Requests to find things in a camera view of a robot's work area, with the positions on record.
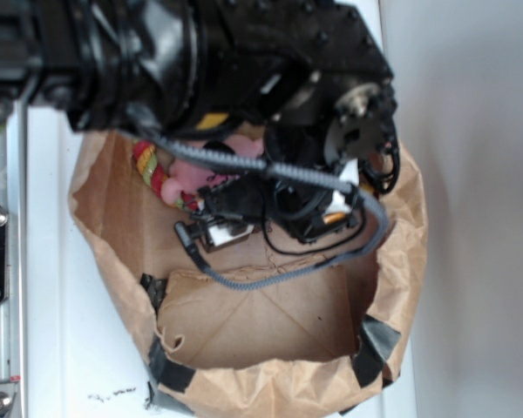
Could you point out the brown paper bag tray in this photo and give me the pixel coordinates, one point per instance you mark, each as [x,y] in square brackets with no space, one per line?
[306,347]

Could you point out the pink plush bunny toy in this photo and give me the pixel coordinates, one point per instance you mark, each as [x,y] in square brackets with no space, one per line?
[184,177]

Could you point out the aluminium frame rail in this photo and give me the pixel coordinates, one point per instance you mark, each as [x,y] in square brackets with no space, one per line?
[12,194]

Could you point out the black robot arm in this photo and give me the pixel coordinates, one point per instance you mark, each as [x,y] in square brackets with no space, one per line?
[290,101]

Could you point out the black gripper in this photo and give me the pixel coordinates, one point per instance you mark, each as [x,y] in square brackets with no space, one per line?
[232,204]

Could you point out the multicolour twisted rope toy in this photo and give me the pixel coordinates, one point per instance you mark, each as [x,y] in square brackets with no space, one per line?
[150,167]

